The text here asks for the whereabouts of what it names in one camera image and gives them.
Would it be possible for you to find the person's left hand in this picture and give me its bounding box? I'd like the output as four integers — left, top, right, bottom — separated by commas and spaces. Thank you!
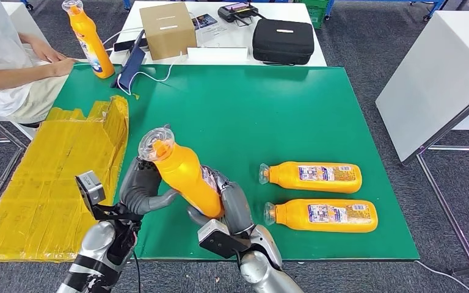
28, 36, 67, 63

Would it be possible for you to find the person's right hand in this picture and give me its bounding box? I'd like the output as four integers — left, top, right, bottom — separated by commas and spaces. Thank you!
50, 57, 78, 78

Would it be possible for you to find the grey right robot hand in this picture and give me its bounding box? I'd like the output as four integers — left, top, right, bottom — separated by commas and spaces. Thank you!
186, 165, 256, 236

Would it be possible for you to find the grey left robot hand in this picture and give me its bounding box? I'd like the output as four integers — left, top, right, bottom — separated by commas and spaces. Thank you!
119, 155, 181, 216

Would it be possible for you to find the orange bottle with clear cap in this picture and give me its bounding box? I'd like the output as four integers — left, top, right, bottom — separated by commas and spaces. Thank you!
263, 198, 379, 234
137, 126, 224, 219
258, 161, 363, 195
61, 0, 115, 79

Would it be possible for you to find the white table behind person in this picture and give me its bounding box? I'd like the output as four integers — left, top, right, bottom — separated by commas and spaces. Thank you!
0, 2, 51, 62

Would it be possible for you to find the black phone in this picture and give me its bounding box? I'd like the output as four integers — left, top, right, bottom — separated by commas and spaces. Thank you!
114, 38, 150, 52

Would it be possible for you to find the blue tablet cover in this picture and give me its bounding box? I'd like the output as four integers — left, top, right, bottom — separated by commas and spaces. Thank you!
111, 29, 148, 90

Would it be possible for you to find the yellow taped cardboard sheet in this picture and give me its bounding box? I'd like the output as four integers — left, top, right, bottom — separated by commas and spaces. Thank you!
0, 95, 130, 263

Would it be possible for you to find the brown cardboard box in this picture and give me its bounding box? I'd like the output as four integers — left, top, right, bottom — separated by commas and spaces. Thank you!
139, 2, 198, 62

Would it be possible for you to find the printed leaflet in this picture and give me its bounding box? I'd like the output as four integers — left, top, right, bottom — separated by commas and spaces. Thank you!
192, 13, 219, 31

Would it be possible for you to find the black zipped carry case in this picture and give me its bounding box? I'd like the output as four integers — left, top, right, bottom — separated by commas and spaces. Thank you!
252, 18, 315, 67

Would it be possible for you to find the black handheld controller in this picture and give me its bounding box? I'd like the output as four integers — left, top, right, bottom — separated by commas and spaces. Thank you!
217, 2, 260, 23

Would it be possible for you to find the green plastic crate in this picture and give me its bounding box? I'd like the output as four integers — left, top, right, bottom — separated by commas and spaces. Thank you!
299, 0, 327, 31

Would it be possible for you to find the white side table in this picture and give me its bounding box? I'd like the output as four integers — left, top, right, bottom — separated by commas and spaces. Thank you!
375, 11, 469, 165

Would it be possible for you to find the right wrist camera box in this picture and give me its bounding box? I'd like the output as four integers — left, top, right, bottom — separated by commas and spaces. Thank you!
197, 219, 248, 259

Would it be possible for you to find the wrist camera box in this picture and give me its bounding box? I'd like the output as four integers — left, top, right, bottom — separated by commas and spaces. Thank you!
75, 170, 142, 222
197, 219, 248, 259

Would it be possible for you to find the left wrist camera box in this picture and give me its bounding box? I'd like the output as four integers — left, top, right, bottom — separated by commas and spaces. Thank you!
75, 170, 142, 222

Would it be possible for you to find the white power cable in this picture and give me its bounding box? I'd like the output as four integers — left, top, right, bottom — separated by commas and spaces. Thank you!
103, 27, 144, 46

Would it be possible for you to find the grey metal leg frame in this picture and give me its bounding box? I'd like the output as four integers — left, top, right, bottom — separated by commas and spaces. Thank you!
0, 101, 29, 232

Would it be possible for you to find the thin white tablet cable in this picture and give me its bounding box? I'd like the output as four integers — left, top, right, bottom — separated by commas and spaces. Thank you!
117, 63, 174, 97

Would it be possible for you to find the grey metal table frame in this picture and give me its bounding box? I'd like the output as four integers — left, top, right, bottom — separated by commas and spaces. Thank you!
402, 64, 469, 278

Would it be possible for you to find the white floor cable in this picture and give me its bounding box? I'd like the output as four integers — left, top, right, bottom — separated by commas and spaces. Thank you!
414, 261, 469, 293

